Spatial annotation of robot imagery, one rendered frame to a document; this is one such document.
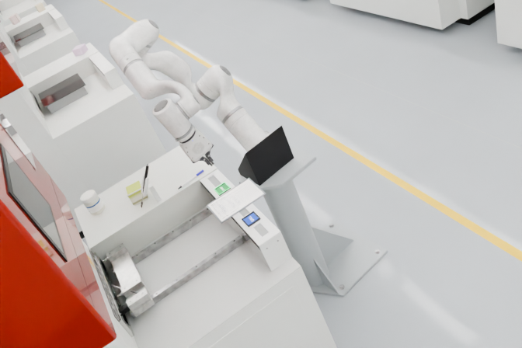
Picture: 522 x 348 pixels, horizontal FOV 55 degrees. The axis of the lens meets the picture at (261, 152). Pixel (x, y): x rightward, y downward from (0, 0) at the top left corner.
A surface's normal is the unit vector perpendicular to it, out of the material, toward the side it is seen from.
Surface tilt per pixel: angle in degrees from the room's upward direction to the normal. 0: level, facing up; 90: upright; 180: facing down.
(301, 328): 90
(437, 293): 0
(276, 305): 90
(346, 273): 0
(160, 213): 90
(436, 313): 0
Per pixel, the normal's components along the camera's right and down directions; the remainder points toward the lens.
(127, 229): 0.48, 0.37
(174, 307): -0.33, -0.77
